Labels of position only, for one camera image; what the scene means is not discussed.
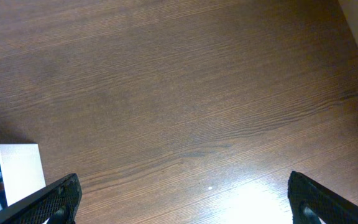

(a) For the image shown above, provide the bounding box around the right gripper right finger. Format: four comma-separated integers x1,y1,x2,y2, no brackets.
287,171,358,224

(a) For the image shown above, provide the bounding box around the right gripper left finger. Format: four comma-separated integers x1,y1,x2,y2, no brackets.
0,173,82,224

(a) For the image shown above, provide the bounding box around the pink cardboard box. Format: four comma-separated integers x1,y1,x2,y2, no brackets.
0,144,46,206

